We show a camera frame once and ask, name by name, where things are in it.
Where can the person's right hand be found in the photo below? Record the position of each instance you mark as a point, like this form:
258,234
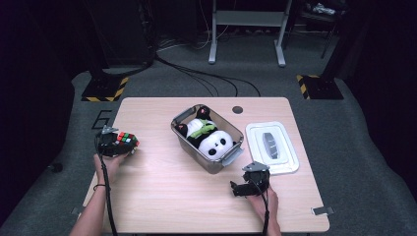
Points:
267,206

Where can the dark equipment cabinet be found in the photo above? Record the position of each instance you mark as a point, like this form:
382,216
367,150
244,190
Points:
121,32

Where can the person's left hand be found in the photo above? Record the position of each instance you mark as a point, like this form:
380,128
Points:
109,167

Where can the grey metal table clip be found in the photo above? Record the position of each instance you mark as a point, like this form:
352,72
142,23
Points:
324,210
75,210

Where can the colourful puzzle cube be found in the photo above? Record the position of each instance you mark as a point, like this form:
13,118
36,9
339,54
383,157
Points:
127,137

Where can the grey clear storage box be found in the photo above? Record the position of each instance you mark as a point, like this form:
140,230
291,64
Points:
232,152

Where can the black wristband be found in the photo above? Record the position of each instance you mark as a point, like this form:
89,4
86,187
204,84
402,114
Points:
98,186

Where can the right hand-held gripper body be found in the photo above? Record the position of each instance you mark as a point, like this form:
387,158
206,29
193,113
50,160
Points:
257,178

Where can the black round floor knob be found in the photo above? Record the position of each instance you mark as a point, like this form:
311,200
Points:
56,167

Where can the black yellow striped stand base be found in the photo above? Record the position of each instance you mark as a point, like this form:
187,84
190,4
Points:
323,88
103,89

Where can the white box lid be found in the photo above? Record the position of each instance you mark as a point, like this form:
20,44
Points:
272,147

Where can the white metal stand frame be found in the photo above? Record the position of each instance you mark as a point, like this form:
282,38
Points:
249,18

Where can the panda plush toy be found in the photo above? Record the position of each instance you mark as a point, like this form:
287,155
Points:
209,137

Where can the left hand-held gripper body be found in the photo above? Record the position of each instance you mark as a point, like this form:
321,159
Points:
108,146

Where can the dark chair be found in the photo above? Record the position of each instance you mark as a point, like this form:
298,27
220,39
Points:
323,14

